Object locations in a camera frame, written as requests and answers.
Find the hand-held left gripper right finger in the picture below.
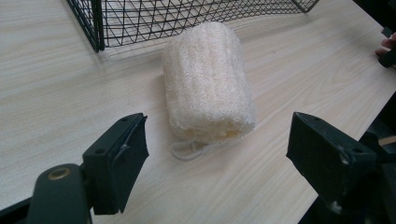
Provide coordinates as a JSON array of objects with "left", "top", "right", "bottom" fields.
[{"left": 286, "top": 111, "right": 379, "bottom": 216}]

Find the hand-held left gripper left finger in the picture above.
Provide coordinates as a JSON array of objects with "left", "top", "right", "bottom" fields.
[{"left": 81, "top": 112, "right": 150, "bottom": 216}]

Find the white loofah sponge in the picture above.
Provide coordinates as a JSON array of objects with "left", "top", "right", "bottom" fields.
[{"left": 161, "top": 21, "right": 258, "bottom": 161}]

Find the black wire basket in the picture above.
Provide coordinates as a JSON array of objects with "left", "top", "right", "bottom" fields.
[{"left": 65, "top": 0, "right": 320, "bottom": 53}]

